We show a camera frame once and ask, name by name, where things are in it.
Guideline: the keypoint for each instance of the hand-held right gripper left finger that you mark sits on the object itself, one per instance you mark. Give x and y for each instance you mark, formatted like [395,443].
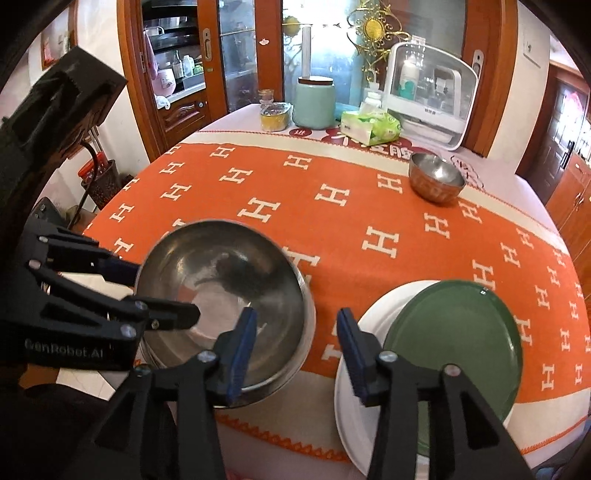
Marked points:
[242,350]

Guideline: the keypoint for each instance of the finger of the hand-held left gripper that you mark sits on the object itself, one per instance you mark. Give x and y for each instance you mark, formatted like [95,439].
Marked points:
[120,272]
[171,316]

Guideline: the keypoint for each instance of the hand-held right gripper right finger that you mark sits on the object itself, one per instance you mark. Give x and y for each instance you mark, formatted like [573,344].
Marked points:
[351,355]

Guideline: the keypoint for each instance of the white floral plate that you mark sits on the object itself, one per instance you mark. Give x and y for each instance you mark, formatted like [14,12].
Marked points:
[374,318]

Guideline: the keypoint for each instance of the large steel bowl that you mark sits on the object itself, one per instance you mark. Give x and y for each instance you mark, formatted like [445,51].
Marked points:
[221,258]

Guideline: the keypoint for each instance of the green plate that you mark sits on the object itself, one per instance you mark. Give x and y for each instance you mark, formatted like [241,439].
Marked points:
[452,332]

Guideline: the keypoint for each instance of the small steel bowl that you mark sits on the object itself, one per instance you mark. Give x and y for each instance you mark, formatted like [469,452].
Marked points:
[434,189]

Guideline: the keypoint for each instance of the dark woven basket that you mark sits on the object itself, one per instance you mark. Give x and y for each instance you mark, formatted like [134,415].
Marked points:
[104,184]

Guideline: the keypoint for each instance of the small white ornament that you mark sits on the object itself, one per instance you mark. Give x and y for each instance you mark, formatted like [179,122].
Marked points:
[161,101]

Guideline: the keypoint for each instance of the pink white pot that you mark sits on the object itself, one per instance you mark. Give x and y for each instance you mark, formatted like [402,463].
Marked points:
[165,82]

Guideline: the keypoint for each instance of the orange patterned blanket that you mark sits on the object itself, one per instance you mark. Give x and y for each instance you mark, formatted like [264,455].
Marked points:
[323,161]

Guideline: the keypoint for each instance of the small glass jar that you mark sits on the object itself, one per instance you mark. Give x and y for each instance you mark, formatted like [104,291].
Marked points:
[266,97]

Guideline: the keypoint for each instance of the wooden glass-door cabinet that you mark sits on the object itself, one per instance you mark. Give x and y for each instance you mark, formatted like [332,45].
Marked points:
[263,69]

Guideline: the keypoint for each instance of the glass container with yellow contents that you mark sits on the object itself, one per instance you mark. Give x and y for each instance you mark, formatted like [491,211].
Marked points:
[272,121]

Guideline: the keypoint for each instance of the green tissue pack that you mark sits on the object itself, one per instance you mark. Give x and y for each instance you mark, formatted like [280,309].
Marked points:
[369,127]

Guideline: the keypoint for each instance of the white storage box clear lid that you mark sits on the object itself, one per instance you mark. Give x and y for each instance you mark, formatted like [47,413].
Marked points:
[443,134]

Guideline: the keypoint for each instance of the mint green canister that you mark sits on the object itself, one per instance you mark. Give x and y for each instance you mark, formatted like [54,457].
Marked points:
[314,106]

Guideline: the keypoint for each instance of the white pill bottle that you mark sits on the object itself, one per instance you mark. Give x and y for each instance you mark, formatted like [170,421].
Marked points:
[371,104]

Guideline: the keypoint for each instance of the tall white cylinder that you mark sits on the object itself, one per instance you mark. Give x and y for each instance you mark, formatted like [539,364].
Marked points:
[307,50]

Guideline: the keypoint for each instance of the wooden drawer cabinet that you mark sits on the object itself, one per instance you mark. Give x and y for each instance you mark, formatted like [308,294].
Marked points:
[575,194]

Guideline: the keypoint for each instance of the white bottle green label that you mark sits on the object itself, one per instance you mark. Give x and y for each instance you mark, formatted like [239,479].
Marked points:
[409,81]

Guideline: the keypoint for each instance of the dark wooden door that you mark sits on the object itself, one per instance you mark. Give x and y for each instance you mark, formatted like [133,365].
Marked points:
[558,129]

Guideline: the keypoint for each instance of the gold sun ornament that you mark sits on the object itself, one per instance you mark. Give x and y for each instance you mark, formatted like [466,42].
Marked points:
[373,28]

